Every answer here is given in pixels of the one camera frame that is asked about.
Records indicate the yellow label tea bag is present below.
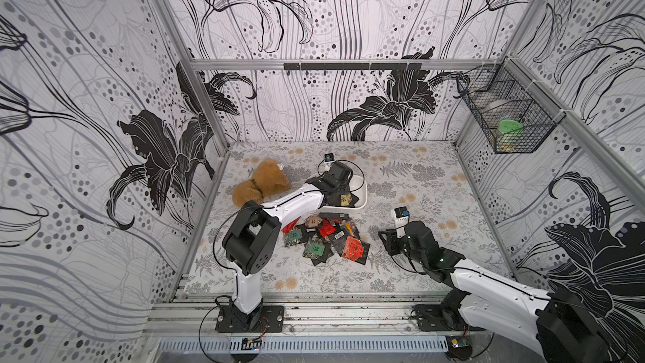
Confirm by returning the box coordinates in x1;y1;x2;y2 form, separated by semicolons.
340;193;353;208

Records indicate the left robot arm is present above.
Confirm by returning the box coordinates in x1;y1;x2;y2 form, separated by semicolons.
222;159;359;317

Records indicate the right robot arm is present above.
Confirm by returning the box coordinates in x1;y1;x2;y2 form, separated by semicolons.
378;221;615;362

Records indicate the white storage box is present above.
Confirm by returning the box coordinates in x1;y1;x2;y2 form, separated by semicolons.
319;175;368;213

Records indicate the shiny red foil tea bag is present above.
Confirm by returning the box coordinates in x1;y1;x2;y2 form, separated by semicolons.
282;218;300;234

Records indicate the green label tea bag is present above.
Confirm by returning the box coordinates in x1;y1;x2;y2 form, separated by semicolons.
302;236;334;267
284;227;307;247

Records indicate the brown teddy bear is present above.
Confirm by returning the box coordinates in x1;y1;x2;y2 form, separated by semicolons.
232;159;292;208

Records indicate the green lid in basket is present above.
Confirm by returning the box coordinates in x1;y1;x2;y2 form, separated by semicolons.
497;119;523;135

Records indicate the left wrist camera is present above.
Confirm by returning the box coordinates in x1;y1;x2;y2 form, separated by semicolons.
322;153;335;171

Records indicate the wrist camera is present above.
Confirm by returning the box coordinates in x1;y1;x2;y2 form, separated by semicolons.
393;206;410;238
322;153;335;171

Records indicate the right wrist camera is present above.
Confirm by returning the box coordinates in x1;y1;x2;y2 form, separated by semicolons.
393;206;410;238

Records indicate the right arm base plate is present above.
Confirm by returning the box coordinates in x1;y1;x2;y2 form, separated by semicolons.
410;304;484;334

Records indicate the black bar on rail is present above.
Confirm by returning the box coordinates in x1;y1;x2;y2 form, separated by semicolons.
283;62;422;71

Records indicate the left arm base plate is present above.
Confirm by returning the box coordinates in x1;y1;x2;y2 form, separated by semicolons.
216;304;285;334

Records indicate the black wire basket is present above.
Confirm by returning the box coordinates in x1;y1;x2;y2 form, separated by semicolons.
457;65;566;154

